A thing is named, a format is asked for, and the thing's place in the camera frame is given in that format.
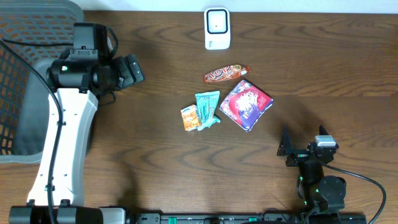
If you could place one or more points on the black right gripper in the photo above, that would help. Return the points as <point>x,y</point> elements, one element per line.
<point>299,155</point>

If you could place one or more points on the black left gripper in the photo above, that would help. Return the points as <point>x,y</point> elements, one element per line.
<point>125,72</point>

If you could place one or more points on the purple red pad packet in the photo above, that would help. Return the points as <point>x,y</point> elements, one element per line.
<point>245,104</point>

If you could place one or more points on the orange snack box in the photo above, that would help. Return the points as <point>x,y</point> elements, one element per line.
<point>190,118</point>

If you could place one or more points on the green wipes packet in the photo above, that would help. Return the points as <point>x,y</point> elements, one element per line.
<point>207,103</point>

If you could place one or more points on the orange chocolate bar wrapper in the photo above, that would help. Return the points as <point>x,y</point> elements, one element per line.
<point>226,73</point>

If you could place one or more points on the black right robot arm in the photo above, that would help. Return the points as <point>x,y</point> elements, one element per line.
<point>323,193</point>

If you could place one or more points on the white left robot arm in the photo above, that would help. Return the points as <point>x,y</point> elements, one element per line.
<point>76,81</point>

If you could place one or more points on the white barcode scanner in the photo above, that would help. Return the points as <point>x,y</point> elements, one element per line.
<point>217,28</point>

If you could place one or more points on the dark grey plastic basket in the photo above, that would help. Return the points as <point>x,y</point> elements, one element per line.
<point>33,35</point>

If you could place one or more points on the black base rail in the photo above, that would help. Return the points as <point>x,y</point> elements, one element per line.
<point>277,218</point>

